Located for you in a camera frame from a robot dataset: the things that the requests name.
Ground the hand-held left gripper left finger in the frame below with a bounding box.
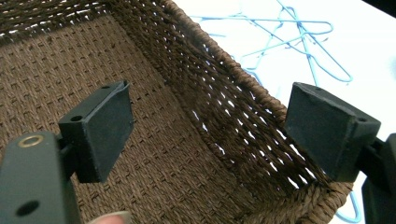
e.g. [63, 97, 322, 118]
[58, 79, 134, 184]

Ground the brown woven basket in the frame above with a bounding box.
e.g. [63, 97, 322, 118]
[0, 0, 354, 224]

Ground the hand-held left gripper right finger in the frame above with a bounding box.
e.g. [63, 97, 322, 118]
[283, 81, 382, 183]

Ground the white paper sheet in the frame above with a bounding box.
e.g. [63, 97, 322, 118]
[172, 0, 396, 224]

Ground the blue wire hanger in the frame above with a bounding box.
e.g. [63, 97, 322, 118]
[190, 12, 334, 73]
[335, 189, 362, 224]
[241, 0, 354, 87]

